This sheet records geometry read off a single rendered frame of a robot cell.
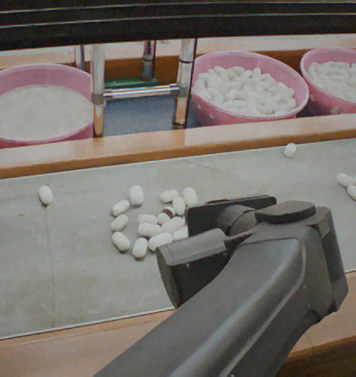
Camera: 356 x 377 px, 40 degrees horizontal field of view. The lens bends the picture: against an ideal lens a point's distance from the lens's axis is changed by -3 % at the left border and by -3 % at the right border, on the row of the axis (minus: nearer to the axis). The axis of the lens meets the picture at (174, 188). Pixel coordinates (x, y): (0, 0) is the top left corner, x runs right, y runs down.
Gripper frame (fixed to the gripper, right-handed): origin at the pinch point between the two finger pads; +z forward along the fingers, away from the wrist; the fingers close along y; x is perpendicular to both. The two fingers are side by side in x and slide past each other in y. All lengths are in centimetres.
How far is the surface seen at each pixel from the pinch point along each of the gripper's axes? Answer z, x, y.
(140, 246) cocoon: 11.4, 4.2, 7.2
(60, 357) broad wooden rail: -1.4, 13.6, 20.2
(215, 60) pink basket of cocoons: 52, -28, -21
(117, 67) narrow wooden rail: 53, -28, 2
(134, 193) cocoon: 19.5, -2.7, 6.0
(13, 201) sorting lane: 23.1, -3.4, 24.9
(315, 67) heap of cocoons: 51, -25, -46
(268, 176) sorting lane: 23.0, -2.4, -18.5
